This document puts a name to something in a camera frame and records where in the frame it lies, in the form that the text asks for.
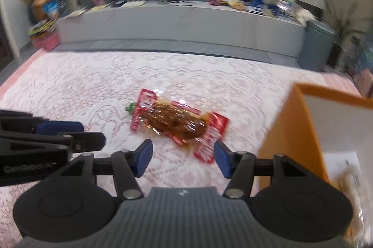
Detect red meat snack packet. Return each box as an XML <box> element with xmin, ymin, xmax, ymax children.
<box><xmin>129</xmin><ymin>88</ymin><xmax>229</xmax><ymax>164</ymax></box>

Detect small green candy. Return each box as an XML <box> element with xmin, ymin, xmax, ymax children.
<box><xmin>125</xmin><ymin>102</ymin><xmax>136</xmax><ymax>114</ymax></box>

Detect pink storage box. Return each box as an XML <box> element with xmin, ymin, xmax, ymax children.
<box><xmin>31</xmin><ymin>33</ymin><xmax>60</xmax><ymax>51</ymax></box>

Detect orange cardboard box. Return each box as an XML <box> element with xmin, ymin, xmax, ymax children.
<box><xmin>257</xmin><ymin>83</ymin><xmax>372</xmax><ymax>199</ymax></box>

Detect golden vase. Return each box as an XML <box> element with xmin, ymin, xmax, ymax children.
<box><xmin>32</xmin><ymin>0</ymin><xmax>52</xmax><ymax>21</ymax></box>

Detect grey trash bin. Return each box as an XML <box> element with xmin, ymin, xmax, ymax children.
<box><xmin>297</xmin><ymin>20</ymin><xmax>336</xmax><ymax>72</ymax></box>

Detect snack pile on console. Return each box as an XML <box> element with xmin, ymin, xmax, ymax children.
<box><xmin>209</xmin><ymin>0</ymin><xmax>247</xmax><ymax>11</ymax></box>

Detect potted green plant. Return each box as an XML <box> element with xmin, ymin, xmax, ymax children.
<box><xmin>322</xmin><ymin>0</ymin><xmax>372</xmax><ymax>69</ymax></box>

